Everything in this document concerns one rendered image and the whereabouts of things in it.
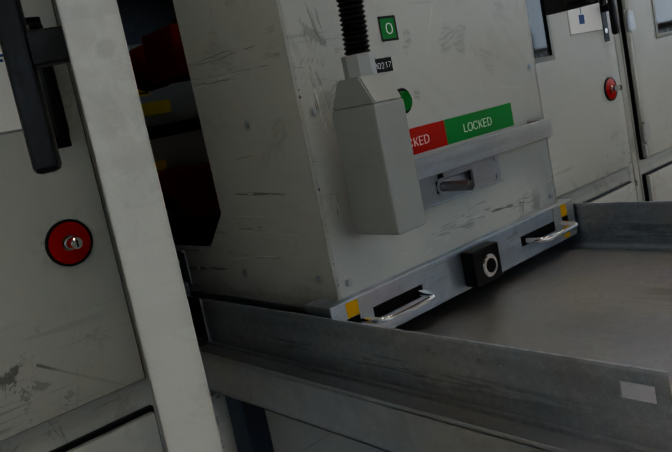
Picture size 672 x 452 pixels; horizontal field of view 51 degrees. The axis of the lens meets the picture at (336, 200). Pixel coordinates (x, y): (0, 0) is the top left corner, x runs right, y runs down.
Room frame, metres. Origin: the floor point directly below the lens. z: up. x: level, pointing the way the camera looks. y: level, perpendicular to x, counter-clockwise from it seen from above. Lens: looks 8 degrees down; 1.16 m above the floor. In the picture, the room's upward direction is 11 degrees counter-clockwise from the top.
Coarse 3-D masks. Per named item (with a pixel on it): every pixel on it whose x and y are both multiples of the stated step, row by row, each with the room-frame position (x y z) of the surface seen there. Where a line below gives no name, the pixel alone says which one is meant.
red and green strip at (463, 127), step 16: (480, 112) 1.04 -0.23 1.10; (496, 112) 1.06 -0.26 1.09; (416, 128) 0.95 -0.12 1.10; (432, 128) 0.97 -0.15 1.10; (448, 128) 0.99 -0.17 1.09; (464, 128) 1.01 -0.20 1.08; (480, 128) 1.03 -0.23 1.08; (496, 128) 1.06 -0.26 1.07; (416, 144) 0.94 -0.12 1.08; (432, 144) 0.96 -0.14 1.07; (448, 144) 0.98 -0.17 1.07
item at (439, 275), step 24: (528, 216) 1.08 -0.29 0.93; (552, 216) 1.10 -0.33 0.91; (480, 240) 0.99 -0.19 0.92; (504, 240) 1.02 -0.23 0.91; (552, 240) 1.10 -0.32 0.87; (432, 264) 0.92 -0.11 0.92; (456, 264) 0.95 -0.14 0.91; (504, 264) 1.01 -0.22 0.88; (384, 288) 0.86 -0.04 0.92; (408, 288) 0.88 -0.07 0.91; (432, 288) 0.91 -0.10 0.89; (456, 288) 0.94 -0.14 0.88; (312, 312) 0.83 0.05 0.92; (336, 312) 0.81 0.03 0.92; (384, 312) 0.85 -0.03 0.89
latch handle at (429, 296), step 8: (424, 296) 0.88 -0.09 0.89; (432, 296) 0.86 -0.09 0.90; (416, 304) 0.84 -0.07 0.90; (424, 304) 0.84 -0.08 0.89; (400, 312) 0.82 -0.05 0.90; (408, 312) 0.83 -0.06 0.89; (360, 320) 0.83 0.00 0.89; (368, 320) 0.82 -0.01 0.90; (376, 320) 0.81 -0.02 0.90; (384, 320) 0.81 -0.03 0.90; (392, 320) 0.81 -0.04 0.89
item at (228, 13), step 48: (192, 0) 0.96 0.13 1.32; (240, 0) 0.88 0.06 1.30; (192, 48) 0.98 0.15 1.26; (240, 48) 0.89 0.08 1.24; (240, 96) 0.91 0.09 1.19; (288, 96) 0.84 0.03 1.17; (240, 144) 0.93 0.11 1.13; (288, 144) 0.85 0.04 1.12; (240, 192) 0.95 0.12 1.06; (288, 192) 0.87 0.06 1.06; (240, 240) 0.97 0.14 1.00; (288, 240) 0.88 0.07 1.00; (192, 288) 1.10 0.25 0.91; (240, 288) 0.99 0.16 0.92; (288, 288) 0.90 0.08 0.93; (336, 288) 0.83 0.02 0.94
